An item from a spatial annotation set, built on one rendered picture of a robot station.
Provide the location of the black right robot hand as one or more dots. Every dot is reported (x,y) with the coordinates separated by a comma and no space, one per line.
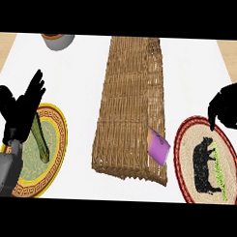
(229,106)

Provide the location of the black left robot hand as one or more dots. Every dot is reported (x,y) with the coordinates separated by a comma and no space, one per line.
(22,109)

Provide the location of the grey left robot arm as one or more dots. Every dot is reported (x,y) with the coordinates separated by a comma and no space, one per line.
(4,171)

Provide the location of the red-rimmed placemat with black cow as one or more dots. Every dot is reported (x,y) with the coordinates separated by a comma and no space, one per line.
(207,165)

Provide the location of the tall wicker basket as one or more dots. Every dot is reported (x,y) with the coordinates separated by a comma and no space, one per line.
(132,108)

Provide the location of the green zucchini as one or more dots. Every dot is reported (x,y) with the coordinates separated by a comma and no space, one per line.
(40,140)

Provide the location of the yellow-rimmed ornate round plate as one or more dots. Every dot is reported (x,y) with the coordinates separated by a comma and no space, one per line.
(48,153)

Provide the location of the grey pot with brown rim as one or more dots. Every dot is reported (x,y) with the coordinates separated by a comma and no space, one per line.
(58,41)

